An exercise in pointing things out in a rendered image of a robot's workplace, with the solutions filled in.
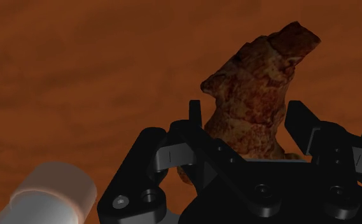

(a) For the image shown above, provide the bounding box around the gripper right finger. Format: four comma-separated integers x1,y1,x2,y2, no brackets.
284,99,362,220

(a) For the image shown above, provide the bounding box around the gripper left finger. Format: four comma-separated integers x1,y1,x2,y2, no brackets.
97,99,282,224

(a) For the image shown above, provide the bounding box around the brown mottled lumpy object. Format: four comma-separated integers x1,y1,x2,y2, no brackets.
176,20,322,186

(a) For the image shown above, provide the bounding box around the white cylinder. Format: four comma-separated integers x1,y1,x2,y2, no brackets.
0,161,98,224

